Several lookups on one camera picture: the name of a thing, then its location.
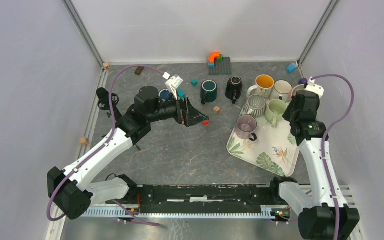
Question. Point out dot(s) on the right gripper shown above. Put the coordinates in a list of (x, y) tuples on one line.
[(286, 114)]

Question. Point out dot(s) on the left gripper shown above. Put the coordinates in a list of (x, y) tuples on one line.
[(187, 114)]

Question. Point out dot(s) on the pink mug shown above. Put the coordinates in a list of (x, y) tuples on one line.
[(294, 91)]

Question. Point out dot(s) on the light green mug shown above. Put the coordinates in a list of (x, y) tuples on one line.
[(274, 111)]

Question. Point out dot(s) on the dark green mug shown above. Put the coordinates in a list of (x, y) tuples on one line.
[(208, 91)]

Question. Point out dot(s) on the cream white mug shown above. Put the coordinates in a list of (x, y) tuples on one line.
[(281, 91)]

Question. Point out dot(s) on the navy blue mug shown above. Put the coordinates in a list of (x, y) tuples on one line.
[(165, 95)]

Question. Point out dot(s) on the white floral mug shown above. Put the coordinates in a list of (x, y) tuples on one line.
[(263, 86)]

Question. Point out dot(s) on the white ribbed mug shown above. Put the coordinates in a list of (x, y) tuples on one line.
[(255, 106)]

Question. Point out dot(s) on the mauve purple mug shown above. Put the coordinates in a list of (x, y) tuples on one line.
[(245, 128)]

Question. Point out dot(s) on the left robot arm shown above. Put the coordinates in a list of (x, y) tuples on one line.
[(71, 189)]

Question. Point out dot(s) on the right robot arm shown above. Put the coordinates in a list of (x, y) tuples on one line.
[(326, 214)]

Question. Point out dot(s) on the black mug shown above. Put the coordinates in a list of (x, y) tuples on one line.
[(234, 89)]

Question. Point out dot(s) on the small wooden cube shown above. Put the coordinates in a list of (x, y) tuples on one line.
[(217, 109)]

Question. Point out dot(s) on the teal block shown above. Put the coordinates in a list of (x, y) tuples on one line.
[(180, 93)]

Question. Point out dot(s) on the purple and red block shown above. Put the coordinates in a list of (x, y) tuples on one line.
[(303, 81)]

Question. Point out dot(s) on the teal cube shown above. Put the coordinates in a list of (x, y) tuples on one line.
[(194, 82)]

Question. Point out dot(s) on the light blue block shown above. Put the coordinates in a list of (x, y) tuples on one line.
[(292, 67)]

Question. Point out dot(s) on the grey lego baseplate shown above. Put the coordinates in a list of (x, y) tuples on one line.
[(223, 67)]

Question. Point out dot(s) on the floral leaf tray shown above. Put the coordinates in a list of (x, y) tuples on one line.
[(275, 149)]

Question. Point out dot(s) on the green lego brick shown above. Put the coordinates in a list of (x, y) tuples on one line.
[(219, 58)]

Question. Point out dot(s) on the orange curved lego piece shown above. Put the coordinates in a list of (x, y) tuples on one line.
[(213, 56)]

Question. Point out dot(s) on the brown block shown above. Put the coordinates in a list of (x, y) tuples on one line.
[(139, 70)]

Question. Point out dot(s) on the corner wooden cube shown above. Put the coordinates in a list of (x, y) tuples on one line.
[(106, 66)]

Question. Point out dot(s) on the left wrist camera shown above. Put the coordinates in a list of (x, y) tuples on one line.
[(172, 83)]

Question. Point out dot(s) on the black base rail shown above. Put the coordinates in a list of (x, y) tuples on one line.
[(204, 199)]

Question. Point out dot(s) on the wooden cube by rail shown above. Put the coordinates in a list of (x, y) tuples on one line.
[(83, 141)]

